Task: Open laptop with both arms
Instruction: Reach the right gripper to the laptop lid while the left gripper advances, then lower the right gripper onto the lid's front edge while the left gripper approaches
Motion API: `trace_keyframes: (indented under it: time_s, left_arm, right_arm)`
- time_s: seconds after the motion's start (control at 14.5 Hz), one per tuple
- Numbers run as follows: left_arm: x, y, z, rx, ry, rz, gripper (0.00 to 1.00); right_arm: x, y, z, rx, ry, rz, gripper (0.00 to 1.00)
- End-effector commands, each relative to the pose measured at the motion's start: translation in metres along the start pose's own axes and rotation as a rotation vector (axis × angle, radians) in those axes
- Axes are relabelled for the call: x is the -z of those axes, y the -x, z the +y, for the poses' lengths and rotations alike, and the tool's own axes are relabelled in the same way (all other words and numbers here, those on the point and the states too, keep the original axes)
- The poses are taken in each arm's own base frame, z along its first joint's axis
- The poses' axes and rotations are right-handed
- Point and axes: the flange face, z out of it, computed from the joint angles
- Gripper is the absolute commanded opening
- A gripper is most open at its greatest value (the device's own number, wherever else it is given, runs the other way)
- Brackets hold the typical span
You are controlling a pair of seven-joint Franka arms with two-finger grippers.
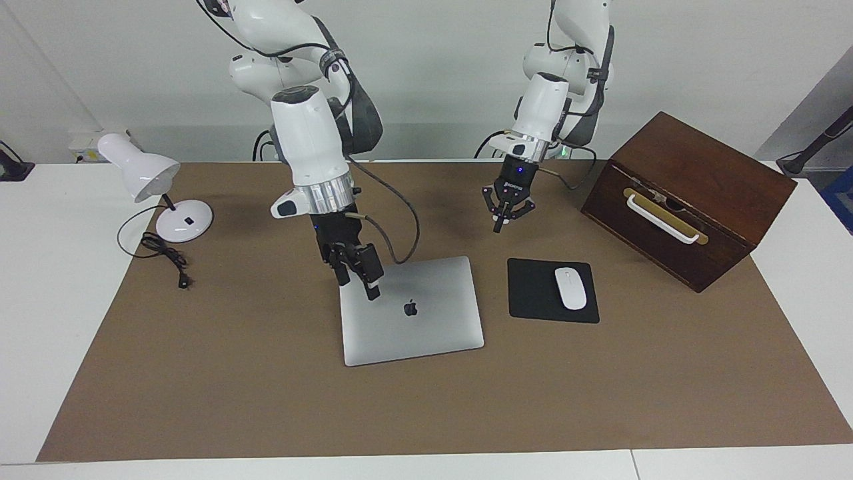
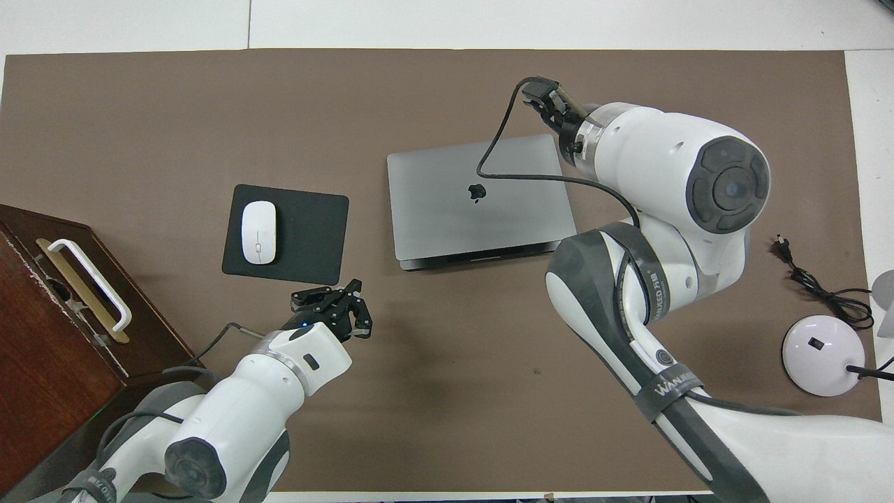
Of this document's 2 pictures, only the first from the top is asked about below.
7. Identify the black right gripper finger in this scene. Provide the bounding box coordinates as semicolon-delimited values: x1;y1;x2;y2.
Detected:
353;243;385;301
323;245;352;287

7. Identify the silver laptop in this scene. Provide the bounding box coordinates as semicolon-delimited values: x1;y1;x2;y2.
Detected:
338;256;485;367

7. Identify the black mouse pad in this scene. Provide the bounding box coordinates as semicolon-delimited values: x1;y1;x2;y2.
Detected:
507;258;600;325

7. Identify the white computer mouse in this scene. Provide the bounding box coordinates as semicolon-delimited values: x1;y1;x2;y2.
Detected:
554;267;588;311

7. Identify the brown table mat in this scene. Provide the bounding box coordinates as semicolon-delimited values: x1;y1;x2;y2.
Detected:
37;160;853;463

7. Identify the dark brown wooden box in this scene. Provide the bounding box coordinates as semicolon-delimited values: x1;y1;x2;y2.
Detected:
580;111;798;294

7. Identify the white desk lamp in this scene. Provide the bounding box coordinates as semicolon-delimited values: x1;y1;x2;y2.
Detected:
97;133;214;243

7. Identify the black tripod stand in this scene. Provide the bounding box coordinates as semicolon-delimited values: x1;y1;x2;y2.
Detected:
776;107;853;176

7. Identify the blue crate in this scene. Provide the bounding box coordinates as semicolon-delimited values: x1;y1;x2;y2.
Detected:
821;165;853;235

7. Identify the black left base cable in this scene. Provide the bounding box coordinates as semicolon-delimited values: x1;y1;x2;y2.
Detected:
474;130;508;159

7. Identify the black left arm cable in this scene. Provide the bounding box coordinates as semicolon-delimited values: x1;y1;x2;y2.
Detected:
536;143;600;192

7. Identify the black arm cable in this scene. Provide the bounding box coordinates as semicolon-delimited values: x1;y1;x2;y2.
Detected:
345;157;421;265
536;143;600;192

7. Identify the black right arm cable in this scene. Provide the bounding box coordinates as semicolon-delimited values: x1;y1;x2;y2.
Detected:
345;157;421;265

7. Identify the white box handle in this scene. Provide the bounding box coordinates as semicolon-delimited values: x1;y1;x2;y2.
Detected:
626;193;700;245

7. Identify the brass box handle plate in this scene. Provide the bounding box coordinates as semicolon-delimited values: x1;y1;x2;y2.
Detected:
623;187;709;246

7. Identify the black lamp power cable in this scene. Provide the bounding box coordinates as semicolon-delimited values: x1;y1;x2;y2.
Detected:
117;203;194;289

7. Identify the black clamp mount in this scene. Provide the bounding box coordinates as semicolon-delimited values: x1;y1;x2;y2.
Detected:
0;141;35;182

